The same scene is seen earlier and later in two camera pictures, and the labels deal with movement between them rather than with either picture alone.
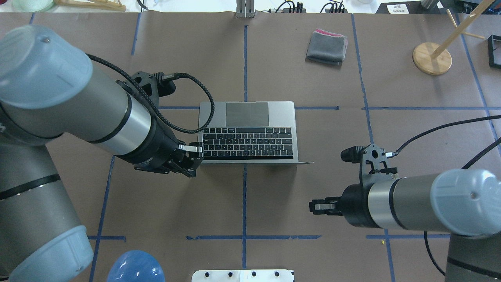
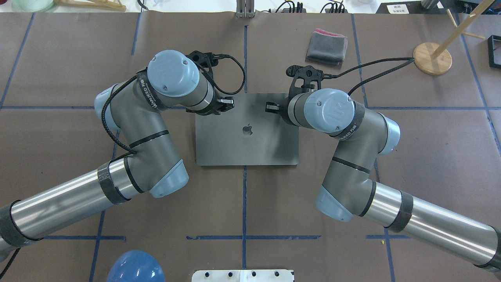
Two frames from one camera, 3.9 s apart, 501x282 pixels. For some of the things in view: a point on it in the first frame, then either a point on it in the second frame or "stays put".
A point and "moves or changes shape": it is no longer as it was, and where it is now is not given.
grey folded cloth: x=325 y=46 stays put
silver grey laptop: x=249 y=132 moves or changes shape
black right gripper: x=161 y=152 -> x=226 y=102
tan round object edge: x=439 y=62 stays put
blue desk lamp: x=136 y=266 stays put
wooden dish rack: x=111 y=6 stays put
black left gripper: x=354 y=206 -> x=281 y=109
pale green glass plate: x=31 y=6 stays put
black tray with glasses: x=494 y=47 stays put
